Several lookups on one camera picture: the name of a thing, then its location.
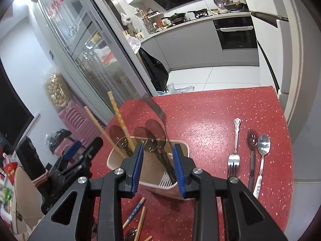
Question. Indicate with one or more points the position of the black built-in oven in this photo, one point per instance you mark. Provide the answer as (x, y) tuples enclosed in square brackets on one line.
[(238, 39)]

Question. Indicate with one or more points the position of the plain wooden chopstick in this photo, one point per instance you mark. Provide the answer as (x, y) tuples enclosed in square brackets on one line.
[(142, 218), (100, 128), (148, 238)]

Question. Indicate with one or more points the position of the single pink stool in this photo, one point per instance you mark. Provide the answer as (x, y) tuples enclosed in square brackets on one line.
[(62, 146)]

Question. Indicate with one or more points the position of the dark wok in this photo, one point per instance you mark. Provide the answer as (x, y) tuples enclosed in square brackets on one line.
[(234, 6)]

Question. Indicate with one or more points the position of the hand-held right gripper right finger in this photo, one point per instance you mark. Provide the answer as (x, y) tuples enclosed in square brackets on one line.
[(179, 170)]

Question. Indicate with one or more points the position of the blue patterned chopstick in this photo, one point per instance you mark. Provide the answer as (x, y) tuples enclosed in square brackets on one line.
[(135, 210)]

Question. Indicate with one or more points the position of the black frying pan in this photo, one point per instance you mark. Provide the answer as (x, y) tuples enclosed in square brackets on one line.
[(199, 13), (175, 17)]

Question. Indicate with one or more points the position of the white plastic bag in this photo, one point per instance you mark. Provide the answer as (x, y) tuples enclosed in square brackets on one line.
[(126, 19), (135, 45)]

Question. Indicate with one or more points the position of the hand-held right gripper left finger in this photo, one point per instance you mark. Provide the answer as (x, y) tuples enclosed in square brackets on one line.
[(138, 170)]

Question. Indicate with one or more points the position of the black plastic bag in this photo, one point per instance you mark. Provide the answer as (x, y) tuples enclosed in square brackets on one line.
[(59, 138)]

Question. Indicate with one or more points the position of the beige cutlery holder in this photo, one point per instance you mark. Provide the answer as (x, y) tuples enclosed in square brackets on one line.
[(150, 173)]

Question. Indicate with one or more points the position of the sliding glass door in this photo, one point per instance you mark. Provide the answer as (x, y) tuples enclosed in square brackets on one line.
[(82, 42)]

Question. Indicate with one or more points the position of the black box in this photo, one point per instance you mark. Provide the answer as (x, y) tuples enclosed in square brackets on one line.
[(30, 155)]

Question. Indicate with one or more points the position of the clear plastic bag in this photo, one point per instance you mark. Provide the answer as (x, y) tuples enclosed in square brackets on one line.
[(178, 89)]

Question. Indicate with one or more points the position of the stack of pink stools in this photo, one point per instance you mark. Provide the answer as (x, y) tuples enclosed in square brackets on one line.
[(80, 123)]

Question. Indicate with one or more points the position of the white refrigerator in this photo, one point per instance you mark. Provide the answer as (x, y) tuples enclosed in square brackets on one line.
[(273, 55)]

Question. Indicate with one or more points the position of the dark flat screen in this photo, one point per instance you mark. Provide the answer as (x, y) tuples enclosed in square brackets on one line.
[(12, 110)]

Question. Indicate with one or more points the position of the red pouch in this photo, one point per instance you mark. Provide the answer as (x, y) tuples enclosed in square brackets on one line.
[(10, 172)]

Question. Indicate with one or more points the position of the yellow patterned wooden chopstick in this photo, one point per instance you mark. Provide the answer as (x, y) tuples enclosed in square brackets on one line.
[(117, 115)]

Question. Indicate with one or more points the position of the ornate silver fork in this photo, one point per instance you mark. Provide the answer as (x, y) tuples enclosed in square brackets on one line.
[(234, 163)]

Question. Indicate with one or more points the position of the clear bag of nuts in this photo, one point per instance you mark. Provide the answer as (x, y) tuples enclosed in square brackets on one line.
[(56, 93)]

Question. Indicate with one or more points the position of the red plastic basket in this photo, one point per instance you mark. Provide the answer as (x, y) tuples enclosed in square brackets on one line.
[(107, 55)]

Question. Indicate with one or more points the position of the row of condiment bottles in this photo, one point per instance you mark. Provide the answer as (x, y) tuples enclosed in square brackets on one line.
[(153, 21)]

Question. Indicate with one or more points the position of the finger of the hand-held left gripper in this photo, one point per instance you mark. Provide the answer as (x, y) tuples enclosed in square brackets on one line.
[(94, 146), (72, 149)]

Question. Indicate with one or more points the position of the dark grey fork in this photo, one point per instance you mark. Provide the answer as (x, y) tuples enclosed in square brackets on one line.
[(151, 104)]

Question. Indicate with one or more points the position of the black garbage bag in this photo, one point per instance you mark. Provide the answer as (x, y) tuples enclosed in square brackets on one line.
[(154, 70)]

